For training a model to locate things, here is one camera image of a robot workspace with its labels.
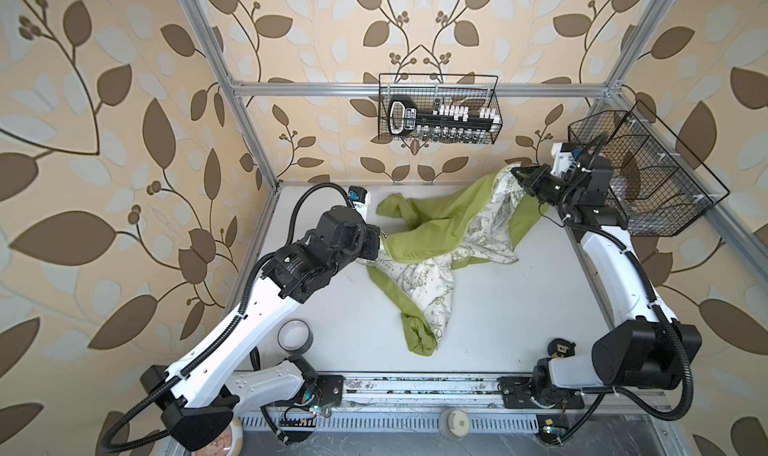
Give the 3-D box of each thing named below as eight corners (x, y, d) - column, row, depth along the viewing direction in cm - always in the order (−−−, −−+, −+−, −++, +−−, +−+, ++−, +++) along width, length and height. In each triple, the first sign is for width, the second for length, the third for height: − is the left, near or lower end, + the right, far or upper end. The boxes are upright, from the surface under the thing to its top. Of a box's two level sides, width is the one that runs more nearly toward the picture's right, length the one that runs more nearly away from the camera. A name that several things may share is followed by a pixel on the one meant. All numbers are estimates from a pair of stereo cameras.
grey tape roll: (277, 353, 82) (273, 349, 79) (284, 323, 87) (280, 319, 84) (310, 353, 82) (307, 349, 79) (315, 323, 87) (312, 319, 84)
